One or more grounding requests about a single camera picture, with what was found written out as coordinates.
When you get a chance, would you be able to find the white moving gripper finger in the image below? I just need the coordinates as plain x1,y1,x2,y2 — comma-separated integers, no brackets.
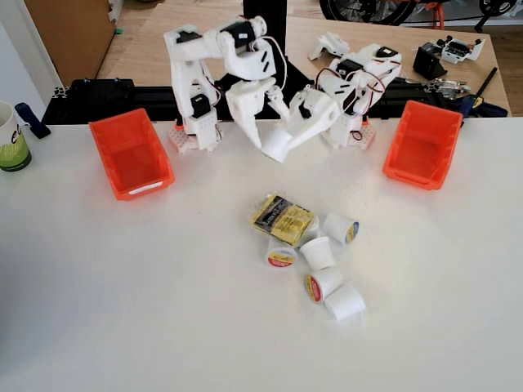
282,106,298,134
265,86,292,120

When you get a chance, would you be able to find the white fixed gripper finger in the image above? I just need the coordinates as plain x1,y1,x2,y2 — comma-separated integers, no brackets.
285,125,334,153
230,106,262,149

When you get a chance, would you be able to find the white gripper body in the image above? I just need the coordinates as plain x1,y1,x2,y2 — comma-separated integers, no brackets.
289,60,368,131
218,16,277,111

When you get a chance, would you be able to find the white coffee pod blue lid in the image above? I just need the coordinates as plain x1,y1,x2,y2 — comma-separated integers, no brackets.
261,126,296,164

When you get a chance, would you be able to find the yellow black sachet bundle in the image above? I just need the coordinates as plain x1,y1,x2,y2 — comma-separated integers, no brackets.
248,194,315,247

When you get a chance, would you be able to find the white coffee pod red lid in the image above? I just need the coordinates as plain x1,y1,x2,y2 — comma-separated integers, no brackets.
304,267,344,304
264,235,298,270

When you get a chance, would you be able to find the white printed robot part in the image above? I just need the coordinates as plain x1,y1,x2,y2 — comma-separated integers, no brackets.
307,31,349,61

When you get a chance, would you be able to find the black bicycle wheel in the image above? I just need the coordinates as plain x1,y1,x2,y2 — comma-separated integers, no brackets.
318,0,413,26

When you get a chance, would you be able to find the white pod blue yellow lid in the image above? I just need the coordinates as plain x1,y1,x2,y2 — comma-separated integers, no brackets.
322,212,361,246

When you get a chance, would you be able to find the black printed part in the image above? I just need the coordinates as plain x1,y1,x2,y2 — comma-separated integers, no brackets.
412,42,449,79

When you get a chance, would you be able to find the silver metal clamp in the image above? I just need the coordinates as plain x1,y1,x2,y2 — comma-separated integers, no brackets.
424,78,472,100

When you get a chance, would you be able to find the orange plastic bin white label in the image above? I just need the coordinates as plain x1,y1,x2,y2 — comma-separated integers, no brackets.
88,108,177,202

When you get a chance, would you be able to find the white part with electronics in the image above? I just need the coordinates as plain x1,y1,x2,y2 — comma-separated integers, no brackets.
431,35,485,65

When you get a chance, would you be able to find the orange metal stand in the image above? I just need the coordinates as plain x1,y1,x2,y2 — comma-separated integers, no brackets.
424,0,447,29

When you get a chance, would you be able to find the blue yellow bar clamp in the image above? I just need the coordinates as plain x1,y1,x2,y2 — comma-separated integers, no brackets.
456,94,510,119

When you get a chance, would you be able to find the black flat box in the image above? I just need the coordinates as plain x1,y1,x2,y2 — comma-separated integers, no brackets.
69,77,135,103

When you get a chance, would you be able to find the wooden cabinet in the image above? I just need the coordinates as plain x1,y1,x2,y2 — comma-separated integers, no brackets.
23,0,120,87

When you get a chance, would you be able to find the white green mug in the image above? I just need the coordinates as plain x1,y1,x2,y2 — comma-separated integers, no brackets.
0,100,33,172

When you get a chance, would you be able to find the black camera mast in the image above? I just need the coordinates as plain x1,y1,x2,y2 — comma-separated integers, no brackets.
220,0,315,122

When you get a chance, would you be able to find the black aluminium rail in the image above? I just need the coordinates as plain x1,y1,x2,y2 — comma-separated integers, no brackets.
40,77,463,126

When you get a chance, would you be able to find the black blue clamp handle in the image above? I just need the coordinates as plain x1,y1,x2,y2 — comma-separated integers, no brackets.
14,101,51,140

